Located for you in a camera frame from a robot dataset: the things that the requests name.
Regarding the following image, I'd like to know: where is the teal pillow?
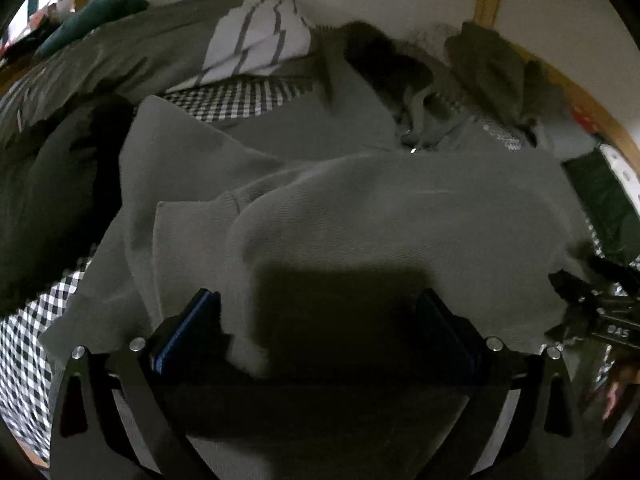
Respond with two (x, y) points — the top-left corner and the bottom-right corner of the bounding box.
(35, 0), (151, 58)

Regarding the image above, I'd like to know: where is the grey hoodie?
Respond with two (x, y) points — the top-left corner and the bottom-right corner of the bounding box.
(40, 22), (596, 480)

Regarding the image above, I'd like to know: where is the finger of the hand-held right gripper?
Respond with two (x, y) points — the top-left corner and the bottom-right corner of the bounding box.
(547, 269), (599, 312)
(544, 316), (597, 344)

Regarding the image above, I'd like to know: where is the white striped pillow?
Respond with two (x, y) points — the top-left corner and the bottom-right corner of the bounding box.
(192, 0), (317, 87)

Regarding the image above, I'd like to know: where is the grey duvet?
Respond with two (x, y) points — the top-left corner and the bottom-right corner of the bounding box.
(0, 0), (323, 147)

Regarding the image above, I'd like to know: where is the person's right hand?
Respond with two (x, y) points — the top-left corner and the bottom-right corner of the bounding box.
(601, 354), (640, 422)

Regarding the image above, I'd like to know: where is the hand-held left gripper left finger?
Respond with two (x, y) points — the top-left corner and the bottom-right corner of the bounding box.
(50, 287), (222, 480)

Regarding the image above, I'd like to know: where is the checkered bed sheet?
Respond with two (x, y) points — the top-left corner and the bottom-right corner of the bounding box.
(0, 77), (640, 461)

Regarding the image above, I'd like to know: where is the dark green box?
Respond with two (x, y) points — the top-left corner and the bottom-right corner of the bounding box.
(561, 151), (640, 263)

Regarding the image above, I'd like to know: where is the black cloth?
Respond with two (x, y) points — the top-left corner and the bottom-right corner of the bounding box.
(0, 94), (137, 313)

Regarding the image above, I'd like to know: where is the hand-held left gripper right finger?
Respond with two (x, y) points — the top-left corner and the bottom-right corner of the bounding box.
(416, 287), (586, 480)

